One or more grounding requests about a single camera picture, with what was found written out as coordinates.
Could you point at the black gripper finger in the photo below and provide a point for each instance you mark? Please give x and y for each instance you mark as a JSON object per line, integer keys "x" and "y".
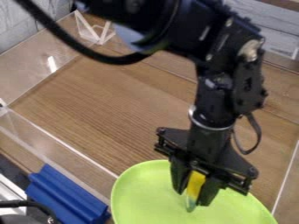
{"x": 181, "y": 171}
{"x": 210, "y": 189}

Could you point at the clear acrylic corner bracket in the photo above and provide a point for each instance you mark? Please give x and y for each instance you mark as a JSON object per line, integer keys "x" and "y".
{"x": 98, "y": 34}

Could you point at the clear acrylic wall panels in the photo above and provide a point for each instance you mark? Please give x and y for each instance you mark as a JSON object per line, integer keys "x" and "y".
{"x": 84, "y": 117}

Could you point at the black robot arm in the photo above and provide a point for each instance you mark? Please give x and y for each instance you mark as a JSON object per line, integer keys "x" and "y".
{"x": 207, "y": 33}

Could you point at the yellow banana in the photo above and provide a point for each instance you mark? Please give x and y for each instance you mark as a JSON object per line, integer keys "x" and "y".
{"x": 194, "y": 189}

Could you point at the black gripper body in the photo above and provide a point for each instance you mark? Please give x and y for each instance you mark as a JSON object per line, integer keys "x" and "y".
{"x": 209, "y": 146}

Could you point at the blue plastic block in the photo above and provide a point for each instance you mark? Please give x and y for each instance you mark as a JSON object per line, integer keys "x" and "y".
{"x": 72, "y": 203}

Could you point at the green plate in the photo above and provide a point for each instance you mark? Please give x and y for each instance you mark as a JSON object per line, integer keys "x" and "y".
{"x": 143, "y": 199}

